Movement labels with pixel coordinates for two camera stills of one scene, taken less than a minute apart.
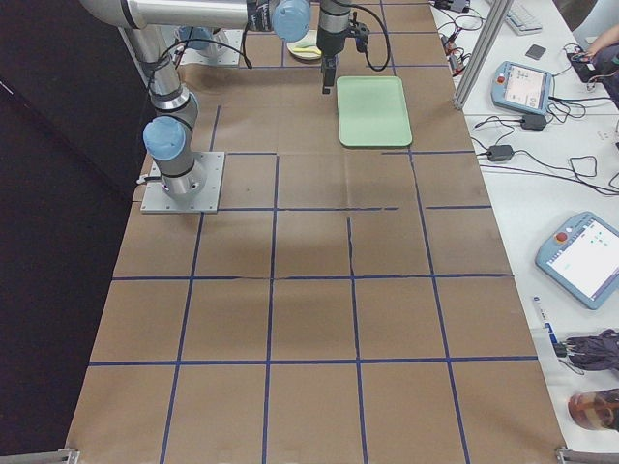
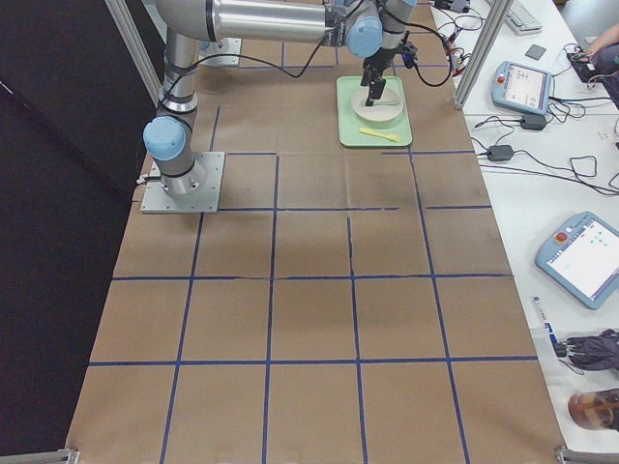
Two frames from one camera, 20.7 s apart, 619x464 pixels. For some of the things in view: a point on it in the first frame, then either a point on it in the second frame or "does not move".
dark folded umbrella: [595, 353] does not move
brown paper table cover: [351, 305] does not move
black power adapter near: [500, 153] does not move
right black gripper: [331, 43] -> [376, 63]
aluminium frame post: [494, 17] does not move
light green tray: [372, 111] does not move
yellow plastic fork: [308, 50] -> [384, 135]
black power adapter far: [533, 122] does not move
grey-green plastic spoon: [304, 43] -> [390, 101]
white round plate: [309, 41] -> [388, 107]
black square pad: [536, 51] does not move
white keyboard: [522, 19] does not move
